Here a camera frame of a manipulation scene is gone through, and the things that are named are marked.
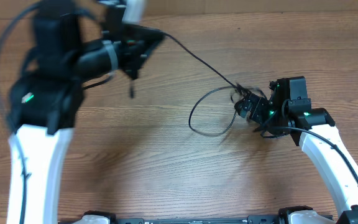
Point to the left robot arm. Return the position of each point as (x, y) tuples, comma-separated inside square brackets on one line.
[(44, 102)]

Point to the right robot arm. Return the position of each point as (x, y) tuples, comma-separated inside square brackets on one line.
[(289, 112)]

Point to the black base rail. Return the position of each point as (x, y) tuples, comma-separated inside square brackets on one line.
[(103, 217)]

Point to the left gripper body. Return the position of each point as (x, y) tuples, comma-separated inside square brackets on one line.
[(128, 59)]

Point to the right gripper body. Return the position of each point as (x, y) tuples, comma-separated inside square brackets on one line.
[(261, 112)]

